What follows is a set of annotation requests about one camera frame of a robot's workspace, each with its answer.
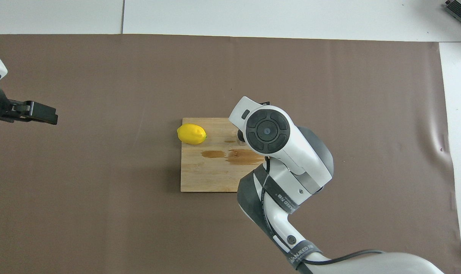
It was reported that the yellow lemon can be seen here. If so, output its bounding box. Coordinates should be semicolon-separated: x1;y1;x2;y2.
177;123;207;145

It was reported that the brown paper table mat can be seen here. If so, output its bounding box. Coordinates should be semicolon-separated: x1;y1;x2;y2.
0;33;461;274

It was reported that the wooden cutting board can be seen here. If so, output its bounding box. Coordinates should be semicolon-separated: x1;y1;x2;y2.
180;117;267;193

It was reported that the grey finned metal device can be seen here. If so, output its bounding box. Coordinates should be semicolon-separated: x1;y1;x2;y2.
444;0;461;22

